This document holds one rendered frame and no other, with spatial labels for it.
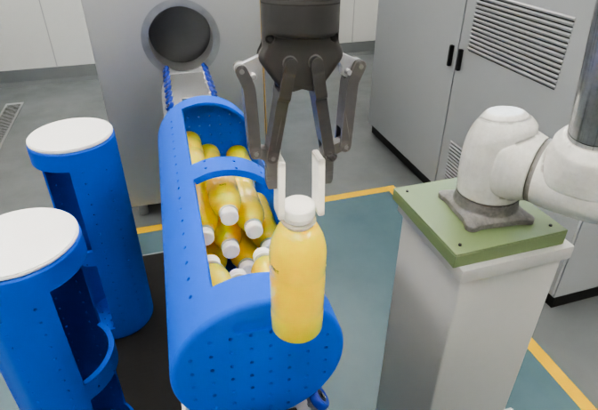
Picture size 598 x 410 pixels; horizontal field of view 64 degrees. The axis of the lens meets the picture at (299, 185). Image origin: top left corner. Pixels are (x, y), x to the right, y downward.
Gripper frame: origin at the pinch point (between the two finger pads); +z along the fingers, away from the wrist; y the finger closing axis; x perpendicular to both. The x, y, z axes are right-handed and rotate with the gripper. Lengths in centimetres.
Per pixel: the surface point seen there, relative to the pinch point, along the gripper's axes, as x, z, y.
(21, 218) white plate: -71, 38, 56
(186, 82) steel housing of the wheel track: -200, 36, 12
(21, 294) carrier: -49, 45, 52
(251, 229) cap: -42, 31, 1
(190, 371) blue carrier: -8.1, 34.0, 14.8
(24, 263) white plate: -52, 39, 51
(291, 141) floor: -313, 118, -67
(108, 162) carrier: -115, 42, 41
